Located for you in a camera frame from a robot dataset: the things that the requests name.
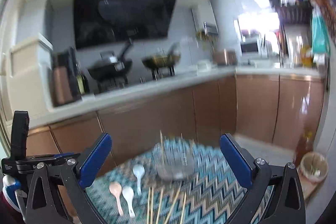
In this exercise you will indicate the copper rice cooker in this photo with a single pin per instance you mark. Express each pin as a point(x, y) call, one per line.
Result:
point(225, 57)

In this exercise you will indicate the wooden chopstick in holder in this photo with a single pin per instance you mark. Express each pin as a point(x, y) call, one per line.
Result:
point(162, 147)

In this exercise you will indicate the wooden chopstick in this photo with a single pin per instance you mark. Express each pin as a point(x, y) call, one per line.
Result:
point(173, 204)
point(183, 208)
point(148, 213)
point(159, 206)
point(162, 147)

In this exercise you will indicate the gas stove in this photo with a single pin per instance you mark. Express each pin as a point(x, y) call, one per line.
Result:
point(130, 80)

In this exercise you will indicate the zigzag patterned table cloth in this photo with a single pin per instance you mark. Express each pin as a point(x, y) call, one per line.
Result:
point(213, 192)

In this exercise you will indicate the white water heater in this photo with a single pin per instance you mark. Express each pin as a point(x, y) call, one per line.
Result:
point(204, 19)

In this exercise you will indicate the clear wire utensil holder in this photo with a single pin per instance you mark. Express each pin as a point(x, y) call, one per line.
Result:
point(179, 159)

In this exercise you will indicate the light blue plastic spoon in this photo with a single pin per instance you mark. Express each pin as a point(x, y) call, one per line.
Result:
point(139, 171)

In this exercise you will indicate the pink plastic spoon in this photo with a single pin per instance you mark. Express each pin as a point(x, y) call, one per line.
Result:
point(115, 189)

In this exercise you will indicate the black range hood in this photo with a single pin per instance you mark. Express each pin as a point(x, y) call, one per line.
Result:
point(99, 22)

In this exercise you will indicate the brass frying pan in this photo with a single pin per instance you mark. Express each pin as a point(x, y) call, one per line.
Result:
point(163, 60)

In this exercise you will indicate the dark oil bottle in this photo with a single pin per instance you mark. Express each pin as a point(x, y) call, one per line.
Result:
point(82, 80)

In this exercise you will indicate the black wok with lid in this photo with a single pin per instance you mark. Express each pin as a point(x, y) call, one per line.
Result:
point(111, 67)

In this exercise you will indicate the copper canister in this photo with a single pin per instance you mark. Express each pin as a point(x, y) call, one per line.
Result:
point(62, 88)

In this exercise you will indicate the white plastic spoon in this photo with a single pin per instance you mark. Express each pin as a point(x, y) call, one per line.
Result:
point(128, 195)

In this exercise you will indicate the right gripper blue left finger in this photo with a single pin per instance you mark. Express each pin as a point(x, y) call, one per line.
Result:
point(91, 160)

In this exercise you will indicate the yellow oil bottle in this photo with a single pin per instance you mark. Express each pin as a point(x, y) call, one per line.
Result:
point(306, 57)

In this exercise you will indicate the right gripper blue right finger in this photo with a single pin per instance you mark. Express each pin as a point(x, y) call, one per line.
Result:
point(239, 159)

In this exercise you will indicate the teal hanging bag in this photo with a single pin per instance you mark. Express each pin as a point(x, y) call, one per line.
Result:
point(320, 38)

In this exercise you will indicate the woven waste basket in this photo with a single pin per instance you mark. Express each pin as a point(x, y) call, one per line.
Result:
point(314, 167)

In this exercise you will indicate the white microwave oven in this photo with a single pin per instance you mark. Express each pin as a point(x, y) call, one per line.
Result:
point(250, 49)

